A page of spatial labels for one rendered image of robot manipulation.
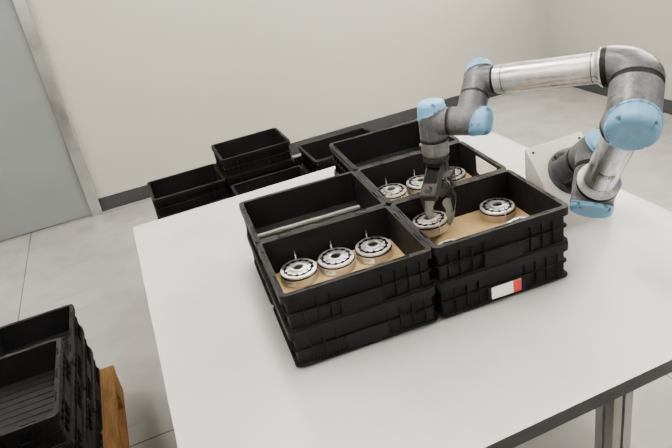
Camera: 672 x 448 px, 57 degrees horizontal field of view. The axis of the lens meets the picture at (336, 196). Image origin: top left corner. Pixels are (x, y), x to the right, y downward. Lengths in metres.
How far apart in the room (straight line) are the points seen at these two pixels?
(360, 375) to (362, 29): 3.64
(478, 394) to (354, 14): 3.74
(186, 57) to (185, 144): 0.63
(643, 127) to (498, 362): 0.63
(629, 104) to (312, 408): 0.98
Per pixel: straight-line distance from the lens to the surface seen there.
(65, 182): 4.69
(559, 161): 2.03
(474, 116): 1.61
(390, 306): 1.59
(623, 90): 1.51
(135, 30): 4.49
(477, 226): 1.85
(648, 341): 1.67
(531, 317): 1.71
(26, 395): 2.30
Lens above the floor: 1.75
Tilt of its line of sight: 25 degrees down
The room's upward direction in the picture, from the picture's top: 10 degrees counter-clockwise
